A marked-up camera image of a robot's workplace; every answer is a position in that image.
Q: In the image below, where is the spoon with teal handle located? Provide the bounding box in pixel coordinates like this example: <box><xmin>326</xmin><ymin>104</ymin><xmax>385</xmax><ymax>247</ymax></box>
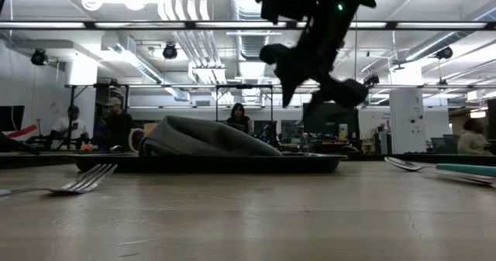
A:
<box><xmin>384</xmin><ymin>156</ymin><xmax>496</xmax><ymax>179</ymax></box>

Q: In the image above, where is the dark office chair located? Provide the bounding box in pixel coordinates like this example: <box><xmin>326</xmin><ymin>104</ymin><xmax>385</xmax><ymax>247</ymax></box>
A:
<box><xmin>430</xmin><ymin>134</ymin><xmax>461</xmax><ymax>155</ymax></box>

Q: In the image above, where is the person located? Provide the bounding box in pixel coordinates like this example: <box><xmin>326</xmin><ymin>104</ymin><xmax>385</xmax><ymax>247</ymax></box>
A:
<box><xmin>51</xmin><ymin>105</ymin><xmax>91</xmax><ymax>148</ymax></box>
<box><xmin>456</xmin><ymin>118</ymin><xmax>494</xmax><ymax>156</ymax></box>
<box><xmin>226</xmin><ymin>102</ymin><xmax>256</xmax><ymax>137</ymax></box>
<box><xmin>99</xmin><ymin>96</ymin><xmax>137</xmax><ymax>153</ymax></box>

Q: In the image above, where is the thin hanging cable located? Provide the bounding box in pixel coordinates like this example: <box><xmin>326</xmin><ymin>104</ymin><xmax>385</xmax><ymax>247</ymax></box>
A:
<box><xmin>353</xmin><ymin>5</ymin><xmax>359</xmax><ymax>86</ymax></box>

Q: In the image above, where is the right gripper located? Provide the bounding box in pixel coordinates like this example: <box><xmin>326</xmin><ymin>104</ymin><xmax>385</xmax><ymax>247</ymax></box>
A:
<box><xmin>259</xmin><ymin>39</ymin><xmax>369</xmax><ymax>108</ymax></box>

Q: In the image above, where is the black table frame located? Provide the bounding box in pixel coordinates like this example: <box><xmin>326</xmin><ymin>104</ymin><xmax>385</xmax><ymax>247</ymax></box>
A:
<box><xmin>0</xmin><ymin>152</ymin><xmax>496</xmax><ymax>170</ymax></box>

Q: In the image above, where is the red flat object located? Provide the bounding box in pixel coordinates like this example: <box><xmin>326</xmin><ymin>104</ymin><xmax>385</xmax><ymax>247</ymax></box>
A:
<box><xmin>6</xmin><ymin>124</ymin><xmax>39</xmax><ymax>139</ymax></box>

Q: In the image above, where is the black plastic tray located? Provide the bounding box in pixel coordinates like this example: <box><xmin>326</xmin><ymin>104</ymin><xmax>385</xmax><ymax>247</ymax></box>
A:
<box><xmin>72</xmin><ymin>152</ymin><xmax>349</xmax><ymax>174</ymax></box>

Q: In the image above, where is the grey cloth napkin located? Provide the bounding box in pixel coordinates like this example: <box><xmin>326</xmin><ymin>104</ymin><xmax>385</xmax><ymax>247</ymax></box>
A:
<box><xmin>138</xmin><ymin>115</ymin><xmax>284</xmax><ymax>157</ymax></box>

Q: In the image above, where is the small black monitor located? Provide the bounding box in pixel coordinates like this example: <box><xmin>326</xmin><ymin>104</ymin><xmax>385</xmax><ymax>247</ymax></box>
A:
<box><xmin>0</xmin><ymin>105</ymin><xmax>26</xmax><ymax>132</ymax></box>

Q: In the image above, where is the large black monitor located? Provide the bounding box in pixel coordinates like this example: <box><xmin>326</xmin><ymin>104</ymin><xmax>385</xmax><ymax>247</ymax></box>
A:
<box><xmin>302</xmin><ymin>102</ymin><xmax>360</xmax><ymax>143</ymax></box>

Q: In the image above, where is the metal fork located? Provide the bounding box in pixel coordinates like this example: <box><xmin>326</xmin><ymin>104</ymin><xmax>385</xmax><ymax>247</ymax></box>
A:
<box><xmin>0</xmin><ymin>163</ymin><xmax>119</xmax><ymax>198</ymax></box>

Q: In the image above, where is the white square column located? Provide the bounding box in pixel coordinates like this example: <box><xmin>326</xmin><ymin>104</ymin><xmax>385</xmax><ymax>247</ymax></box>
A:
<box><xmin>64</xmin><ymin>57</ymin><xmax>98</xmax><ymax>138</ymax></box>
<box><xmin>388</xmin><ymin>65</ymin><xmax>428</xmax><ymax>153</ymax></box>

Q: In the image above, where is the black hanging camera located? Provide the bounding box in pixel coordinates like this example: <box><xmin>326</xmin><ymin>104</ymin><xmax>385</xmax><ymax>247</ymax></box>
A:
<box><xmin>363</xmin><ymin>73</ymin><xmax>381</xmax><ymax>88</ymax></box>
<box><xmin>434</xmin><ymin>46</ymin><xmax>454</xmax><ymax>60</ymax></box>
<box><xmin>29</xmin><ymin>48</ymin><xmax>50</xmax><ymax>67</ymax></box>
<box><xmin>161</xmin><ymin>43</ymin><xmax>178</xmax><ymax>60</ymax></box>

